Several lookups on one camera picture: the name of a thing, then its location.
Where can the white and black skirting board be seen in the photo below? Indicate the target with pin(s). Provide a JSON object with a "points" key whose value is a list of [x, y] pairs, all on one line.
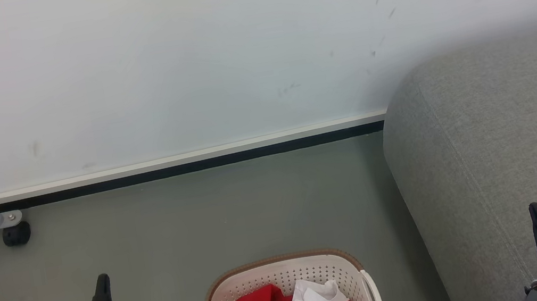
{"points": [[158, 168]]}

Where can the grey fabric sofa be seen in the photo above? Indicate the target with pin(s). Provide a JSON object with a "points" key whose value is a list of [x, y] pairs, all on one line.
{"points": [[505, 145]]}

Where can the black caster wheel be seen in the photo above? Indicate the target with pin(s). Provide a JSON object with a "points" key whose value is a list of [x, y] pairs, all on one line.
{"points": [[16, 234]]}

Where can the cream perforated laundry basket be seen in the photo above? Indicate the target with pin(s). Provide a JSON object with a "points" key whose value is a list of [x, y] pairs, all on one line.
{"points": [[277, 273]]}

